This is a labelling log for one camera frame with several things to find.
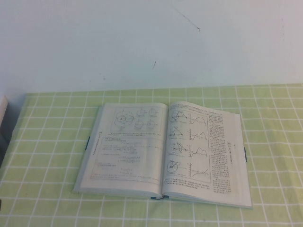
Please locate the technical hardcover book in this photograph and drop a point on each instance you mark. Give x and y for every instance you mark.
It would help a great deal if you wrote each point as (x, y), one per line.
(132, 165)

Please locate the green white checked tablecloth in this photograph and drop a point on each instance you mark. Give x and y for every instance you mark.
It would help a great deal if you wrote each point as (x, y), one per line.
(47, 177)

